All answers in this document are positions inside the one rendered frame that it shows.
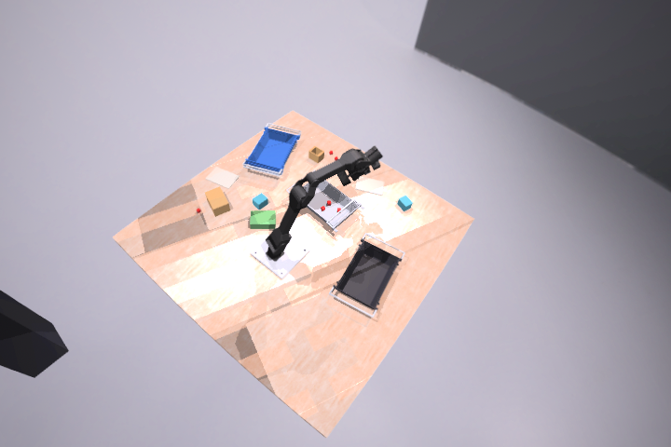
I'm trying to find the tan open box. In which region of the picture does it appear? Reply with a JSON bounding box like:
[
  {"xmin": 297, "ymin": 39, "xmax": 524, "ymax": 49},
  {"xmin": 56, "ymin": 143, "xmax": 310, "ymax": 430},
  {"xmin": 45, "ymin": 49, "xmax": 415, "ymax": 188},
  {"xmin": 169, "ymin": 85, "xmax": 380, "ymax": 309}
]
[{"xmin": 308, "ymin": 146, "xmax": 324, "ymax": 163}]

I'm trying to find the green rectangular block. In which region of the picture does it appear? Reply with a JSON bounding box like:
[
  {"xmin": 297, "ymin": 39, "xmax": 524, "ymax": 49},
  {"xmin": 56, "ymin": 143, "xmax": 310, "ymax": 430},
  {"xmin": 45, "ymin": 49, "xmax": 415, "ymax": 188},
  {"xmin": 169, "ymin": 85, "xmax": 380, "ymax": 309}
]
[{"xmin": 250, "ymin": 210, "xmax": 276, "ymax": 229}]

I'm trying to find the light blue block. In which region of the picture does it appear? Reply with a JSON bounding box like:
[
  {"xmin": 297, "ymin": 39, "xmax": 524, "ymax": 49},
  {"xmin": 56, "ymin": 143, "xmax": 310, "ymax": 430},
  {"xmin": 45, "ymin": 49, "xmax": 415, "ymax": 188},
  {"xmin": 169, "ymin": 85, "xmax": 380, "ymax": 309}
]
[
  {"xmin": 397, "ymin": 195, "xmax": 413, "ymax": 211},
  {"xmin": 252, "ymin": 193, "xmax": 268, "ymax": 210}
]

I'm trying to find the tan rectangular box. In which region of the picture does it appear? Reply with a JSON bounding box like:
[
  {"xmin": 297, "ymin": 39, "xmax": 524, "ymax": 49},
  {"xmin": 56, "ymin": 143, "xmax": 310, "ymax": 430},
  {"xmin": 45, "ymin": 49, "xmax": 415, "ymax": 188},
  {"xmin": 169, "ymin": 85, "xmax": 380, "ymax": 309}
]
[{"xmin": 205, "ymin": 187, "xmax": 230, "ymax": 217}]

